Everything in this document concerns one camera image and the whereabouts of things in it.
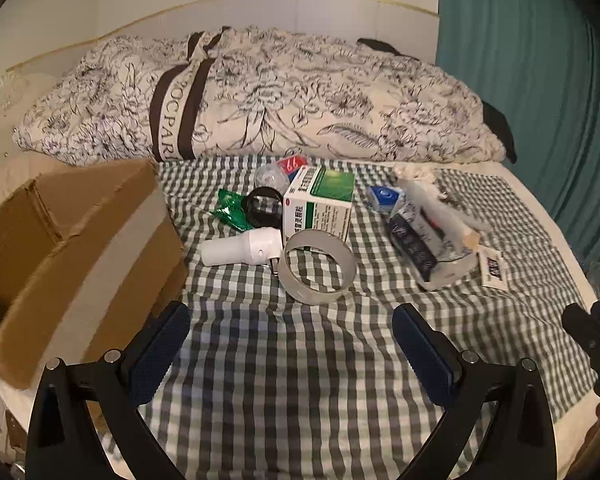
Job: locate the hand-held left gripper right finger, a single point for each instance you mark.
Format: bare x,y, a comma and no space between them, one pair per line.
425,355

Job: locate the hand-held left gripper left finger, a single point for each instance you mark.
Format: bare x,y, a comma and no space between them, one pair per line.
160,350

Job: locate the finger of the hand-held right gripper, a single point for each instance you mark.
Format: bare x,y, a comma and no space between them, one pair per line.
592,330

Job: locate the white plug-in device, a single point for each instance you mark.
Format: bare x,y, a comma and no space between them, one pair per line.
240,247

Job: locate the brown cardboard box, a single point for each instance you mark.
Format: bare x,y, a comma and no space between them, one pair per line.
80,240

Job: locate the small white sachet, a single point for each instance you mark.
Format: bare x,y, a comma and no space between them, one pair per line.
492,267

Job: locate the clear plastic bag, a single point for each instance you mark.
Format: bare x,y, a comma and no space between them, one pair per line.
420,240

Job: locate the green checked cloth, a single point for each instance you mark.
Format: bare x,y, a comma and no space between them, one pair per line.
290,360

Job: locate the green foil packet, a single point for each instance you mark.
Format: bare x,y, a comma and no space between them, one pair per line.
227,210

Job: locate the blue white small packet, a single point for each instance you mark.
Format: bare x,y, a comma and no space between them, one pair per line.
382,196

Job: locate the green white medicine box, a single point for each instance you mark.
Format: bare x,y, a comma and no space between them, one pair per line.
320,210

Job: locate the white crumpled tissue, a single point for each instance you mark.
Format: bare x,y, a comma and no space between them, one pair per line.
412,172

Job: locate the clear bottle red label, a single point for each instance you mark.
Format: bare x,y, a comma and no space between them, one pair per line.
270,175

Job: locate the teal curtain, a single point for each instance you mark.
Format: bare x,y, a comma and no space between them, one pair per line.
530,60

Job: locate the floral white quilt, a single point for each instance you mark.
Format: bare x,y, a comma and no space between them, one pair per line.
305,90

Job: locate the crumpled clear plastic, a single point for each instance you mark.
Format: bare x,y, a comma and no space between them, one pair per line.
2,90

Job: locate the black cloth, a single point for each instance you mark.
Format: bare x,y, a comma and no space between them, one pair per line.
377,45

